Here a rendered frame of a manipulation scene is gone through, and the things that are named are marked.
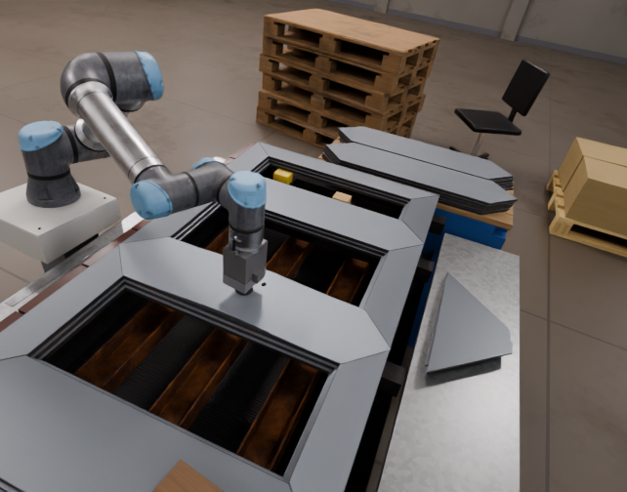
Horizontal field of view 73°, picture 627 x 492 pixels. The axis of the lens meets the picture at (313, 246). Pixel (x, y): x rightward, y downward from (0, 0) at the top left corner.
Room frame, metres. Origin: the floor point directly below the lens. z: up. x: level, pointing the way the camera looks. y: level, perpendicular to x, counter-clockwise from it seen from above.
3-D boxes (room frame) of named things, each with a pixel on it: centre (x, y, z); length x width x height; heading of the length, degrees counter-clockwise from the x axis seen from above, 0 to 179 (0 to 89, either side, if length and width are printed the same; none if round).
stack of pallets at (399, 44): (3.91, -0.04, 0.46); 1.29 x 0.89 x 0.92; 61
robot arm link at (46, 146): (1.12, 0.85, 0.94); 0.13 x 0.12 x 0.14; 141
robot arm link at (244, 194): (0.74, 0.15, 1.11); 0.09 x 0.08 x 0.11; 51
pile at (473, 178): (1.64, -0.38, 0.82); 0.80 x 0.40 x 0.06; 74
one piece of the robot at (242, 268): (0.73, 0.14, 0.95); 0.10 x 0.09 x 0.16; 67
